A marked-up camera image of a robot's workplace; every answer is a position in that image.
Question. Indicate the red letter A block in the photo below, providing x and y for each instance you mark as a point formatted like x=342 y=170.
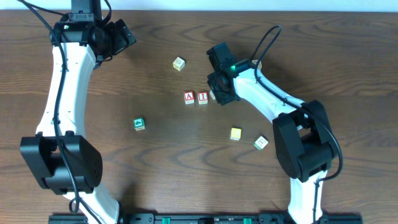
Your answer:
x=189 y=97

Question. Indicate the yellow O wooden block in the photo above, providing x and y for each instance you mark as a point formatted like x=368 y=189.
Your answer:
x=178 y=63

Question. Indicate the red letter I block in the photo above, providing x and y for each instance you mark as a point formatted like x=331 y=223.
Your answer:
x=203 y=98

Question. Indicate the green R wooden block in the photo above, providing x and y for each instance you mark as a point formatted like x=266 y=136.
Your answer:
x=260 y=143

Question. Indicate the blue number 2 block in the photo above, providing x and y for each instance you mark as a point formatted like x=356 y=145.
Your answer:
x=212 y=95

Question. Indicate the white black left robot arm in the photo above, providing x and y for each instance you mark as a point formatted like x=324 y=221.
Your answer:
x=58 y=155

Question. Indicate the plain picture wooden block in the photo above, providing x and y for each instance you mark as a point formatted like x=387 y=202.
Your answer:
x=255 y=62

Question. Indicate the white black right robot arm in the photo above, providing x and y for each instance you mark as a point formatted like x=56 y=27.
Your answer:
x=304 y=143

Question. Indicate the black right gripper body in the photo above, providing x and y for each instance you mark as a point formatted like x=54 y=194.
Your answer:
x=222 y=87

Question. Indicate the green picture wooden block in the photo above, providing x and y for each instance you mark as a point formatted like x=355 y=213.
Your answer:
x=139 y=124

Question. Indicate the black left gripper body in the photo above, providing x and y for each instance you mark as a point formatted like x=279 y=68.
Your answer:
x=125 y=34

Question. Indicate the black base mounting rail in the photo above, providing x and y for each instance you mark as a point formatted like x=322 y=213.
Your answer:
x=263 y=218

